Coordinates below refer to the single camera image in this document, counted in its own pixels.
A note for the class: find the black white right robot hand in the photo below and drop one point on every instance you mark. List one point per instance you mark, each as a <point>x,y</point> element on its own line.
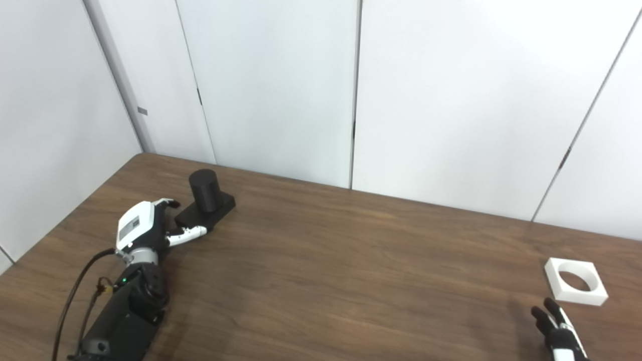
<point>559,338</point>

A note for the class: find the black peg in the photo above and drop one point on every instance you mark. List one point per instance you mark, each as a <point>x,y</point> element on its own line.
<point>205,193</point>

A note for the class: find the gray wall corner post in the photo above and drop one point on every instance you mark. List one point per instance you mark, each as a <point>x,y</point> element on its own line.
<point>120,75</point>

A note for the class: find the white square piece with hole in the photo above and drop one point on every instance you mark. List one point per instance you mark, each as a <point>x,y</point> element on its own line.
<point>577,298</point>

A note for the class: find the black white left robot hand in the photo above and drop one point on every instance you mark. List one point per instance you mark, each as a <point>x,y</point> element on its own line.
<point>135,220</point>

